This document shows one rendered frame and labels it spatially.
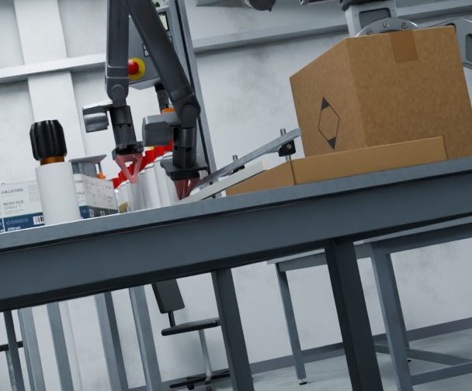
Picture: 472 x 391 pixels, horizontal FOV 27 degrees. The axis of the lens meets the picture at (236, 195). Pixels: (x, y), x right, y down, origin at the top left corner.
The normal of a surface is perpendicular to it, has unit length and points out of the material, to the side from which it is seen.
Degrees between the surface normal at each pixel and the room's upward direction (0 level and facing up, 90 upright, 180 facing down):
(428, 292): 90
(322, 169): 90
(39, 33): 90
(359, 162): 90
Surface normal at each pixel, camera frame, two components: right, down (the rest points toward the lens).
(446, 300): 0.15, -0.11
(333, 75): -0.94, 0.15
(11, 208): 0.39, -0.15
